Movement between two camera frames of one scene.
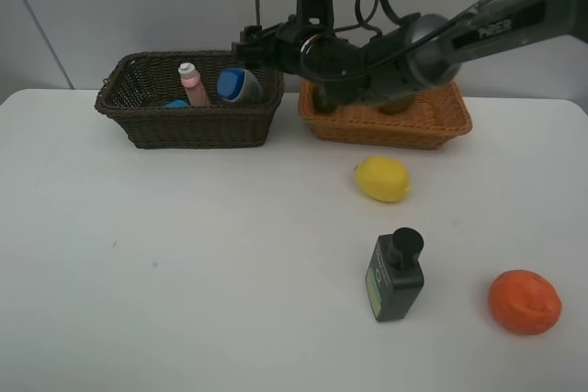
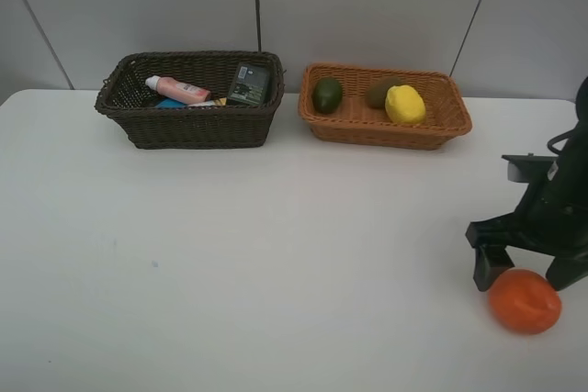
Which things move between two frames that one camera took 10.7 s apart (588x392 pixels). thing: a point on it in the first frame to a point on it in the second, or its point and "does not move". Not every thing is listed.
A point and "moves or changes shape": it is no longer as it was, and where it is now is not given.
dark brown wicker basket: x=135 y=95 does not move
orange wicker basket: x=440 y=115 does not move
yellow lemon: x=381 y=179 to x=404 y=105
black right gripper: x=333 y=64 to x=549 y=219
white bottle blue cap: x=239 y=85 to x=220 y=102
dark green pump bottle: x=394 y=276 to x=250 y=84
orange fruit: x=525 y=302 does not move
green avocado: x=320 y=100 does not move
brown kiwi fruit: x=397 y=105 moves or changes shape
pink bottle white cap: x=193 y=85 to x=177 y=92
